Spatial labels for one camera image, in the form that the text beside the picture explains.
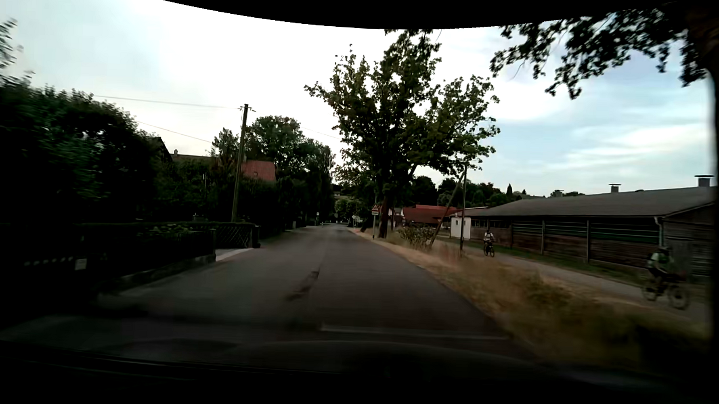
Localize red roofed building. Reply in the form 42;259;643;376
401;204;460;229

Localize row of distant trees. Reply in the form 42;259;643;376
408;175;585;214

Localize dark hedge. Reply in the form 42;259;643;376
0;4;226;306

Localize red roofed house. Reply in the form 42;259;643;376
170;150;279;184

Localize dry grass verge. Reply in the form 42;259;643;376
346;228;716;373

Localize long wooden barn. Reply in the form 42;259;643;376
461;165;718;279

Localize overhead wires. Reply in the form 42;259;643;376
92;95;343;150

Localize large roadside tree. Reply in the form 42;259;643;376
298;25;505;244

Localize leaning wooden pole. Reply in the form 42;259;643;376
427;184;463;251

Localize small white building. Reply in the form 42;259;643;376
449;213;474;241

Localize group of dark trees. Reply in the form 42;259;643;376
152;110;338;235

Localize grey cycle path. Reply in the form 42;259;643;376
430;237;715;324

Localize lamp post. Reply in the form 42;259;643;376
458;164;469;253

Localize wooden lattice fence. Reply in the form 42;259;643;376
142;218;262;251

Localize dry bush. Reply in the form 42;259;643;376
396;224;438;251

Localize grey asphalt road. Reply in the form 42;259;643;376
2;210;535;371

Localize car's own bonnet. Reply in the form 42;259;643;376
0;324;717;404

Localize wooden utility pole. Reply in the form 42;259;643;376
231;103;251;224

